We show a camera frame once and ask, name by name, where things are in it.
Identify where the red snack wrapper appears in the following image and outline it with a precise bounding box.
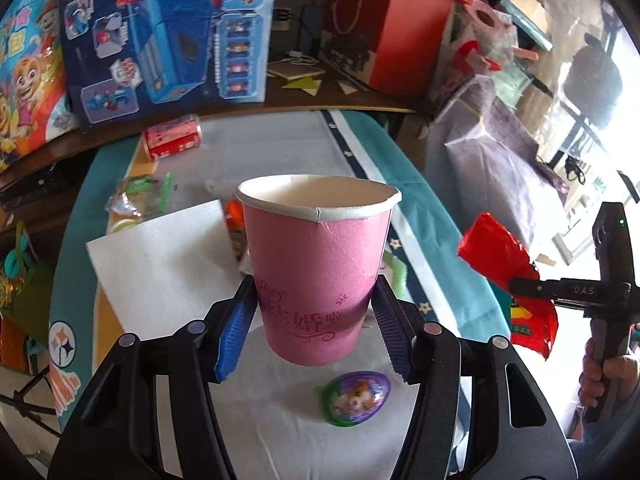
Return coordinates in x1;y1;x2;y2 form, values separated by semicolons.
456;211;560;361

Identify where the pink paper cup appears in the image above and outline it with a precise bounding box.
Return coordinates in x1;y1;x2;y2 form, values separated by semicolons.
236;174;401;366

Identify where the white paper napkin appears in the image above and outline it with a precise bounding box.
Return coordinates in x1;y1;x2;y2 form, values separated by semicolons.
87;200;241;339

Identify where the green clear snack wrapper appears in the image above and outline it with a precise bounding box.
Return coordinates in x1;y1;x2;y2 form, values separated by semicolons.
105;172;174;220

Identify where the red cola can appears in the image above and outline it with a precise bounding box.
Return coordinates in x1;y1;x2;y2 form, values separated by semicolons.
142;114;202;162

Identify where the person's right hand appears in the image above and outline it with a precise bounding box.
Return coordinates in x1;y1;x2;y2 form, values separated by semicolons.
578;338;639;408

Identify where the purple chocolate egg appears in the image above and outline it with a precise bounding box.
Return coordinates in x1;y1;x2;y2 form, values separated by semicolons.
316;370;390;428

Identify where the black tripod stand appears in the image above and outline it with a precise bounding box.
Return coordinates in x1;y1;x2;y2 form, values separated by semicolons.
1;365;61;439

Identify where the teal patterned table cloth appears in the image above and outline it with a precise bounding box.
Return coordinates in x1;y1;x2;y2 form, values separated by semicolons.
49;110;509;479

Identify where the green gift bag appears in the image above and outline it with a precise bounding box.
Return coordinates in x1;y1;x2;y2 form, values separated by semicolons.
1;221;53;346

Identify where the purple woven bag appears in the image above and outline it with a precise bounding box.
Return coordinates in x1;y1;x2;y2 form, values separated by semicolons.
423;76;566;257

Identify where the orange snack packet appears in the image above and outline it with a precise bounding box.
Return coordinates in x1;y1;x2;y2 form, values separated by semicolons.
224;198;247;262

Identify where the dark wooden tv cabinet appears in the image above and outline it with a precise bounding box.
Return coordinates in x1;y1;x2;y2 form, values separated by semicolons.
0;49;417;226

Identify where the red gift box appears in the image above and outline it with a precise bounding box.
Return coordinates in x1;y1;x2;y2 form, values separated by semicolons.
321;0;473;98

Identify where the blue toy truck box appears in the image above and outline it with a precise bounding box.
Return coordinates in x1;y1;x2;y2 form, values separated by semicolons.
61;0;274;129

